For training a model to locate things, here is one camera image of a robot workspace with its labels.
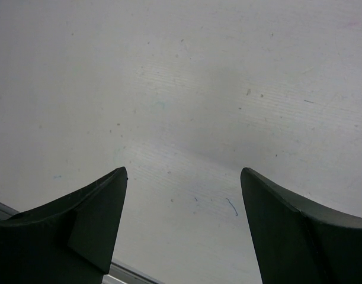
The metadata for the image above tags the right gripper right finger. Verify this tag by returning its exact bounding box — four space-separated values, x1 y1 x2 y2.
241 167 362 283

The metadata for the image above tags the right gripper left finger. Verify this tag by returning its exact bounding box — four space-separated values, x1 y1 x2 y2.
0 167 127 283

